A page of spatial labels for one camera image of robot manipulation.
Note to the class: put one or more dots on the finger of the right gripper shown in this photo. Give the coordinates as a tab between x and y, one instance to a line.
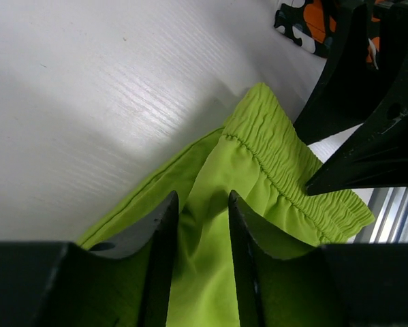
376	154
365	79

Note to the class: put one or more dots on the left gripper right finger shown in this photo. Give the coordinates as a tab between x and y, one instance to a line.
282	281

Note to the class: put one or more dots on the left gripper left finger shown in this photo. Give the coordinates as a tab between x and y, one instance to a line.
122	281

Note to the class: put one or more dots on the orange camouflage shorts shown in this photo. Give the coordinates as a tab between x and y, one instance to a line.
311	25

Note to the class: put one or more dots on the green shorts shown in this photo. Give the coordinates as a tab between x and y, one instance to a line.
257	154

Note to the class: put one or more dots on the aluminium mounting rail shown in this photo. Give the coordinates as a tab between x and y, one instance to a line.
390	209

